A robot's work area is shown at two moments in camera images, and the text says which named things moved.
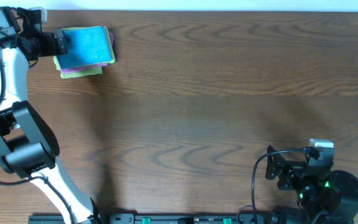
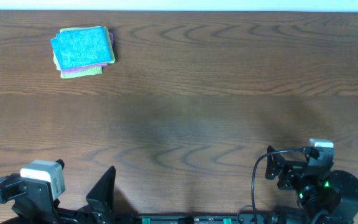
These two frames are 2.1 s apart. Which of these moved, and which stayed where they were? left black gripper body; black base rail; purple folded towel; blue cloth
Moved: left black gripper body
Stayed: black base rail; purple folded towel; blue cloth
